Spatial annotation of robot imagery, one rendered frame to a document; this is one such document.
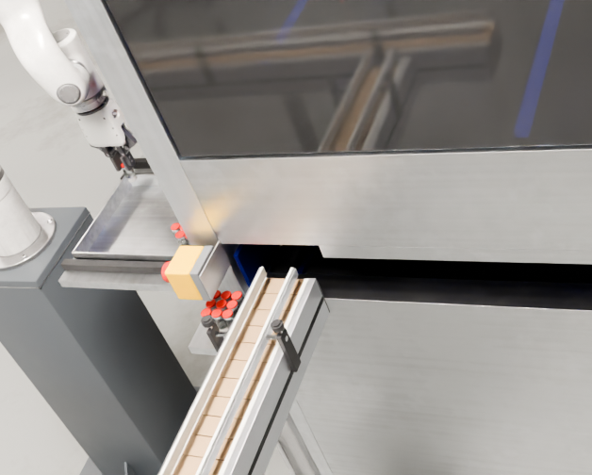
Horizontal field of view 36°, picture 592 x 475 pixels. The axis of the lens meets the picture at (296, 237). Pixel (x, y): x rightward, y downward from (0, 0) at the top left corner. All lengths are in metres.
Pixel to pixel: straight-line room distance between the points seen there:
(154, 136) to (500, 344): 0.70
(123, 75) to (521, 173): 0.63
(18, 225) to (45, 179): 2.05
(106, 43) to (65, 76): 0.39
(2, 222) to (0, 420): 1.19
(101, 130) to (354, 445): 0.87
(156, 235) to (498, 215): 0.84
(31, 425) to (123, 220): 1.19
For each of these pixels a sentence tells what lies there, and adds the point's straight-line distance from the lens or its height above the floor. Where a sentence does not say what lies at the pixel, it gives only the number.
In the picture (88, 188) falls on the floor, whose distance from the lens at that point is 4.00.
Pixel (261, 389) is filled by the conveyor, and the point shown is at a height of 0.93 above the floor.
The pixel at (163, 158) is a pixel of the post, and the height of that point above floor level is 1.22.
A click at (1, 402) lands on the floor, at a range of 3.27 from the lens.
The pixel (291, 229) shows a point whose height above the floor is 1.05.
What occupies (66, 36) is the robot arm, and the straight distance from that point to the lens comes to 1.92.
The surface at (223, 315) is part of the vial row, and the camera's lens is 1.67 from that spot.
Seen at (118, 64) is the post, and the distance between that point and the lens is 1.48.
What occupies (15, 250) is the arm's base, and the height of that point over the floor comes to 0.88.
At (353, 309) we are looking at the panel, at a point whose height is 0.85.
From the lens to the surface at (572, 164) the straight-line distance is 1.34.
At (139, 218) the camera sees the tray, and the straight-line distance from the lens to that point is 2.07.
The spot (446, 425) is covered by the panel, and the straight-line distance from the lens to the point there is 1.90.
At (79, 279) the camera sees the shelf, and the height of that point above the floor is 0.88.
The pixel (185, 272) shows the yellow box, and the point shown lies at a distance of 1.63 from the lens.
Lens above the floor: 2.03
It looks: 39 degrees down
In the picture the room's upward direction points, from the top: 23 degrees counter-clockwise
